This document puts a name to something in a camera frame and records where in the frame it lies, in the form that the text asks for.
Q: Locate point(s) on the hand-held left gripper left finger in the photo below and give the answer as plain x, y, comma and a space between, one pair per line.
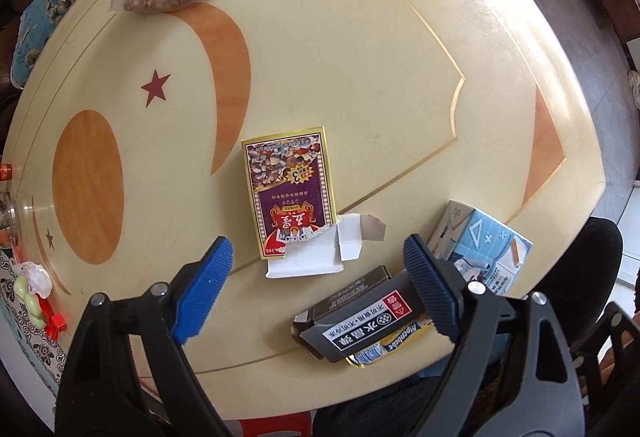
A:
202, 289

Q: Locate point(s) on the white light blue box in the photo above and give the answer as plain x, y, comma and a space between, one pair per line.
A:
492, 247

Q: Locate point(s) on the blue floral seat cover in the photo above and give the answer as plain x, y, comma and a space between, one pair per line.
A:
60, 7

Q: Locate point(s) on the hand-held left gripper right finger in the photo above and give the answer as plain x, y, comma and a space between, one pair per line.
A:
432, 287

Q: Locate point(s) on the yellow purple card box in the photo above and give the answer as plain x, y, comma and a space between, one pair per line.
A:
290, 187

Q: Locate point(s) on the red fruit plate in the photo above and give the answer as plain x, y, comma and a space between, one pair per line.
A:
50, 317

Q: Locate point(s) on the small red cup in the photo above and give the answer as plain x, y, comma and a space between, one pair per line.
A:
4, 172

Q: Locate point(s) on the bin with pink bag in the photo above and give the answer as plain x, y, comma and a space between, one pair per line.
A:
280, 429

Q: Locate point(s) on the green apples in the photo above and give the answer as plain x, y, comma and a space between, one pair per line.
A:
26, 304

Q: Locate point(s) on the dark patterned cloth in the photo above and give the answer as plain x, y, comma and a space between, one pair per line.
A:
30, 357

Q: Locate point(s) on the yellow packet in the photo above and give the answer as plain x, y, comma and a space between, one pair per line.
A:
380, 352

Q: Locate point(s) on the black box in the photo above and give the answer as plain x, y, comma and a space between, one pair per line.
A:
360, 317

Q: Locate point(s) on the white crumpled plastic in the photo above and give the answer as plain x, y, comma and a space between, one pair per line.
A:
35, 278

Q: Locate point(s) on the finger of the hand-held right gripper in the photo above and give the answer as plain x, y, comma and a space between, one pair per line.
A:
612, 322

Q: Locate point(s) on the person's black trousers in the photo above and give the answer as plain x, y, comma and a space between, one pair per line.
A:
575, 257

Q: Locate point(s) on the glass pitcher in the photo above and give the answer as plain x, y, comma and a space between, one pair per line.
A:
7, 219

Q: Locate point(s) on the white cloth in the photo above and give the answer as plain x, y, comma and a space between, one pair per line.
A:
635, 87

